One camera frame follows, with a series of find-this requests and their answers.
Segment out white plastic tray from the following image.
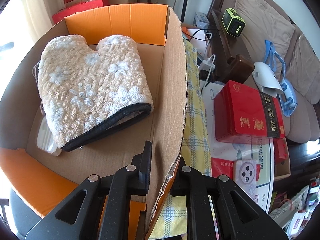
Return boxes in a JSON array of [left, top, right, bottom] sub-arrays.
[[36, 117, 62, 157]]

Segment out green black portable device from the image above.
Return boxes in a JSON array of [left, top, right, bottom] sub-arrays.
[[222, 8, 246, 37]]

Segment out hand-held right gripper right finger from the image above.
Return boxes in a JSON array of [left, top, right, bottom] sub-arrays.
[[170, 157, 295, 240]]

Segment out orange cardboard box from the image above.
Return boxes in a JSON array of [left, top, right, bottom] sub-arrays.
[[0, 4, 188, 240]]

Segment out black cable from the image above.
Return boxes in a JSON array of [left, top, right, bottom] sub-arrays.
[[187, 27, 221, 42]]

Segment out white cable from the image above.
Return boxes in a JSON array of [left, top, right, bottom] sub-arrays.
[[205, 31, 218, 64]]

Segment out open box with red item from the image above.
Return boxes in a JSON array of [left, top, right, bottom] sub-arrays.
[[273, 137, 292, 179]]

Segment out pink floral plush cover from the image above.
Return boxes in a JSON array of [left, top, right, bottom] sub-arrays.
[[34, 35, 154, 152]]

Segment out large beige cushion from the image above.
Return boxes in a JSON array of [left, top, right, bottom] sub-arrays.
[[235, 0, 296, 73]]

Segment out brown sofa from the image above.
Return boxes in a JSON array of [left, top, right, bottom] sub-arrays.
[[207, 0, 320, 155]]

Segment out white printed box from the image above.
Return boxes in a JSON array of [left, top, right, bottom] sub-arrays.
[[194, 12, 209, 28]]

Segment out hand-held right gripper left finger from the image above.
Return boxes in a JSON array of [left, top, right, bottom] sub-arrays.
[[25, 141, 153, 240]]

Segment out red leaflet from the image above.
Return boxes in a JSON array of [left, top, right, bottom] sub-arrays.
[[211, 157, 238, 178]]

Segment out white sheer curtain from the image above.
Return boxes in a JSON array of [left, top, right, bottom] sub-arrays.
[[15, 0, 63, 30]]

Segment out white plastic massager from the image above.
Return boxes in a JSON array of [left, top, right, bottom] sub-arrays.
[[252, 62, 285, 98]]

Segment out red black gift box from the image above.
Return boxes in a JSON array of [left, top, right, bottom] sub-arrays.
[[213, 80, 286, 143]]

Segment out white paper bags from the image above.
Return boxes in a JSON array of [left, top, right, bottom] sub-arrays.
[[270, 177, 320, 238]]

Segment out red gift bag pastry picture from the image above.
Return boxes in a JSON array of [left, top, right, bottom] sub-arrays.
[[52, 0, 110, 25]]

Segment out white power adapter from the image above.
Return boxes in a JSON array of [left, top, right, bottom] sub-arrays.
[[199, 59, 216, 72]]

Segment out small beige cushion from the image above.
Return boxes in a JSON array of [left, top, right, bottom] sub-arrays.
[[285, 32, 320, 105]]

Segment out yellow checked cloth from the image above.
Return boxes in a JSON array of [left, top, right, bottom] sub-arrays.
[[150, 39, 218, 240]]

